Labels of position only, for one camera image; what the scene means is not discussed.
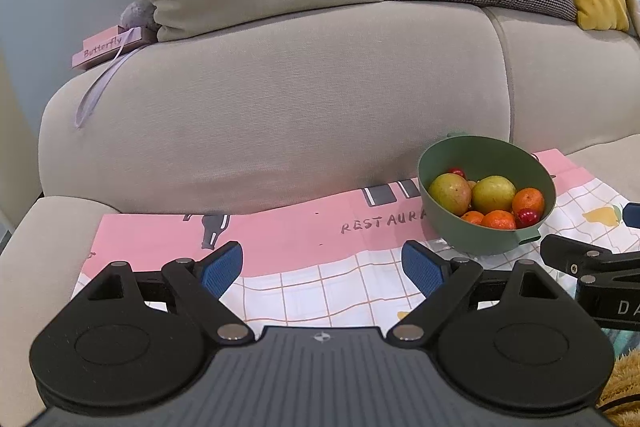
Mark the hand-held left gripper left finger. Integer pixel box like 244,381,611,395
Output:
82,241,252,344

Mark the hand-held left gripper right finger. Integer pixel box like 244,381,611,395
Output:
387,240,563,348

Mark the green plastic colander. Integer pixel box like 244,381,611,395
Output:
417,132,557,256

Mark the red-green pear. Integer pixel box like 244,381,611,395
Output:
428,173,473,215

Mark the yellow-green pear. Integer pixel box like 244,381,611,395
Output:
471,175,517,214

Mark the teal cloth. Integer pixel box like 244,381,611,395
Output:
597,327,640,358

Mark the brown furry cloth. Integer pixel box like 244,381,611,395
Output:
597,352,640,427

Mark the pink checked printed cloth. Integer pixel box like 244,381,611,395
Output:
72,149,640,343

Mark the beige fabric sofa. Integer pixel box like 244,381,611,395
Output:
0,0,640,427

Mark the lilac ribbon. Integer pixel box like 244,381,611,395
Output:
74,27,136,130

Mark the pink gift box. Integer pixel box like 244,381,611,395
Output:
71,26,153,70

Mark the grey plush toy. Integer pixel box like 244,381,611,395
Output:
120,0,160,32

